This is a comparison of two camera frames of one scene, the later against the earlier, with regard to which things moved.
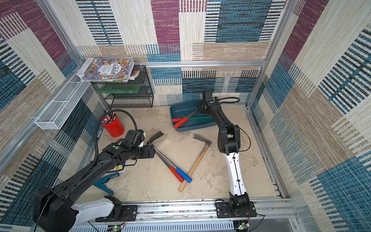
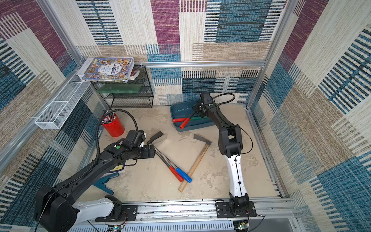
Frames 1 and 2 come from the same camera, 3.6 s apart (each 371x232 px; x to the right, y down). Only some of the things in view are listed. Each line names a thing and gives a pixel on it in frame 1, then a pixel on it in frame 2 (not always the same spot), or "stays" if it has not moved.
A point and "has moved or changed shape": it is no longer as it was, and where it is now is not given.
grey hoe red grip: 185,119 has moved or changed shape
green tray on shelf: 120,88 stays
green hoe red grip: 177,120 stays
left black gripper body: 144,152 stays
